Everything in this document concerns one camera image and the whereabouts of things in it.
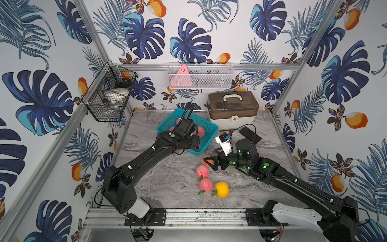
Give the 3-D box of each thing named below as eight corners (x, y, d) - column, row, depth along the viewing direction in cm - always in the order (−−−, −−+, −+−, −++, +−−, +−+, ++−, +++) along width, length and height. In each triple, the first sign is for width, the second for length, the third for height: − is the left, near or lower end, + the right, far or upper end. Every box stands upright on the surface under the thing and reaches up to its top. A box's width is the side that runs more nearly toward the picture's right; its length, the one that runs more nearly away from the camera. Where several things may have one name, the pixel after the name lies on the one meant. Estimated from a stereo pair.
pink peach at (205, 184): (198, 192, 84) (199, 189, 80) (198, 180, 88) (198, 176, 84) (211, 192, 84) (212, 189, 80) (211, 180, 88) (211, 176, 84)
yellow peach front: (212, 197, 82) (213, 194, 78) (211, 185, 86) (212, 181, 82) (228, 197, 82) (229, 194, 78) (226, 185, 86) (228, 181, 82)
